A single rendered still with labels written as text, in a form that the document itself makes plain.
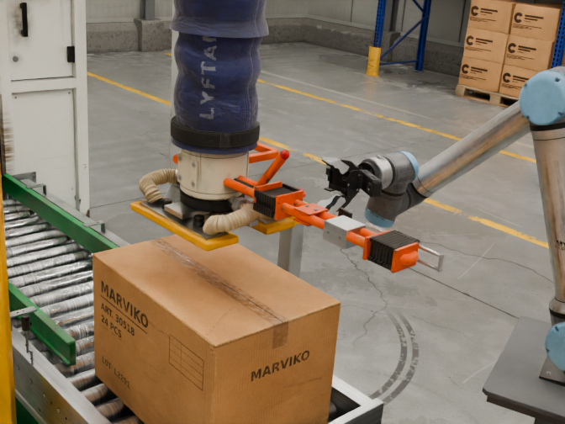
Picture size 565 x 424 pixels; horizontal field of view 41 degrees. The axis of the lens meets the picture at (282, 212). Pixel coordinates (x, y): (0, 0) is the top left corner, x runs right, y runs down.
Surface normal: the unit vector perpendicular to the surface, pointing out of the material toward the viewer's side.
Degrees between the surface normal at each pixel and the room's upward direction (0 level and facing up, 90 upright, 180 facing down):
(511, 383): 0
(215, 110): 79
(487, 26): 92
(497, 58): 92
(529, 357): 0
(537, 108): 85
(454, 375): 0
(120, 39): 90
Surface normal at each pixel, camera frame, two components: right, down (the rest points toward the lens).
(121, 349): -0.76, 0.18
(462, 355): 0.07, -0.93
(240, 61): 0.45, -0.02
